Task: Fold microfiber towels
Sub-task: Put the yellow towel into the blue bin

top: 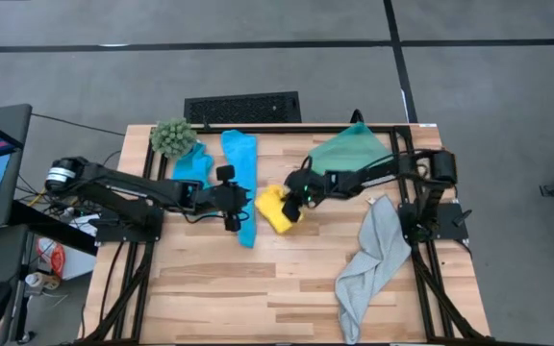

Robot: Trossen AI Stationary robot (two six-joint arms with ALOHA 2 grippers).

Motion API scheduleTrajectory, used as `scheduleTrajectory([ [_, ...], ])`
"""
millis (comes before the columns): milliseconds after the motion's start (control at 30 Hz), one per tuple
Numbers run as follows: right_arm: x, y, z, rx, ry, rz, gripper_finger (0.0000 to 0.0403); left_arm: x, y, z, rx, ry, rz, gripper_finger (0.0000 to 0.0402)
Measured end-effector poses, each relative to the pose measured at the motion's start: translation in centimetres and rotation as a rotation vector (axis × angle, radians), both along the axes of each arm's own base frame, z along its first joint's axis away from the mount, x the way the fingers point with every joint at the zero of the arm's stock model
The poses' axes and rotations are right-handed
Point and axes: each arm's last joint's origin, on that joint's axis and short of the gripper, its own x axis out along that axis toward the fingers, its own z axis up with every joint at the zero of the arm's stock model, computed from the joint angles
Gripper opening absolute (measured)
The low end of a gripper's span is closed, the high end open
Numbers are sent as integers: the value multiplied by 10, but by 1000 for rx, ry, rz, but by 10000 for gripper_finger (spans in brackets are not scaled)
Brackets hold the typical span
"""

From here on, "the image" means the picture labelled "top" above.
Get green artificial plant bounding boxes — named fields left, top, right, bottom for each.
left=149, top=117, right=198, bottom=161

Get tape roll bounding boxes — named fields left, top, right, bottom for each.
left=24, top=272, right=61, bottom=292

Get green translucent plastic bin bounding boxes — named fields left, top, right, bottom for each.
left=308, top=121, right=396, bottom=177

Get black cable bundle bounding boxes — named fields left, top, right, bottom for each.
left=16, top=189, right=110, bottom=227

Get white box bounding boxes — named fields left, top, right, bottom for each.
left=63, top=213, right=99, bottom=281

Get red and white package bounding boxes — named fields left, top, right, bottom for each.
left=36, top=237, right=66, bottom=280

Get black aluminium table frame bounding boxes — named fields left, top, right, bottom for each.
left=72, top=123, right=494, bottom=346

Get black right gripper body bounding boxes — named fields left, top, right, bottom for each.
left=281, top=167, right=336, bottom=223

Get black keyboard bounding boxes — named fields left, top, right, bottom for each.
left=183, top=90, right=303, bottom=125

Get blue microfiber towel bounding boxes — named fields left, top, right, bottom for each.
left=220, top=129, right=259, bottom=250
left=170, top=141, right=215, bottom=189

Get grey microfiber towel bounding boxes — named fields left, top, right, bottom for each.
left=334, top=194, right=412, bottom=345

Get yellow cable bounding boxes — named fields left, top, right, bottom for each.
left=26, top=189, right=48, bottom=208

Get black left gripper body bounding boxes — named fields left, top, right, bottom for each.
left=198, top=164, right=253, bottom=234

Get yellow microfiber towel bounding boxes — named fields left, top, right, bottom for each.
left=254, top=185, right=305, bottom=235

